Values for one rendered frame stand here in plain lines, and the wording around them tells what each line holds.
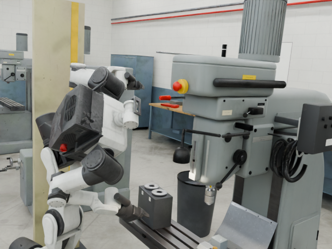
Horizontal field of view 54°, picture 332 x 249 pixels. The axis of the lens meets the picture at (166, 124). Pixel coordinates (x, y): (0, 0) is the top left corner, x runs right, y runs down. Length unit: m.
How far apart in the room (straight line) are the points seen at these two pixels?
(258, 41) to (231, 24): 5.59
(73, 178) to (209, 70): 0.70
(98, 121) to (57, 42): 1.62
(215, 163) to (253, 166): 0.23
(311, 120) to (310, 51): 4.64
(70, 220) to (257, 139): 1.01
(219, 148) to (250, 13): 0.65
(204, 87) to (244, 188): 0.85
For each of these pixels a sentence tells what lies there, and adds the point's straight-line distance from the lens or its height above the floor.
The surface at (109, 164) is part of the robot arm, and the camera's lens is 1.31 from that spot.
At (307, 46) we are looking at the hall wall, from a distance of 6.14.
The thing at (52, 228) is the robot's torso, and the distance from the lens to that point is 1.77.
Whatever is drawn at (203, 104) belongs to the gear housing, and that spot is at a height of 1.69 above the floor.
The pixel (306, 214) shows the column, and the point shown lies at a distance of 2.04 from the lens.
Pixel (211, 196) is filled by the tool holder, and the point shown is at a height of 1.24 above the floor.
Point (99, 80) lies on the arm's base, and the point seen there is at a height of 1.75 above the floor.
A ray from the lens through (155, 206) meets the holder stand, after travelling 1.90.
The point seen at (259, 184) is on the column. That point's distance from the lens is 1.89.
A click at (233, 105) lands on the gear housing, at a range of 1.41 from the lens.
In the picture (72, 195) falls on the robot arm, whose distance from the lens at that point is 1.54.
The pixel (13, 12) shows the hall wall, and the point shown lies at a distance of 10.34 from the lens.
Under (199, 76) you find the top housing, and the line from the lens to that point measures 1.30.
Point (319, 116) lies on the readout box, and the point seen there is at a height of 1.68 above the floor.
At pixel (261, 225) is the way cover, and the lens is 1.92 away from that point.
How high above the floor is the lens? 1.85
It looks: 11 degrees down
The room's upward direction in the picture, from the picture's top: 4 degrees clockwise
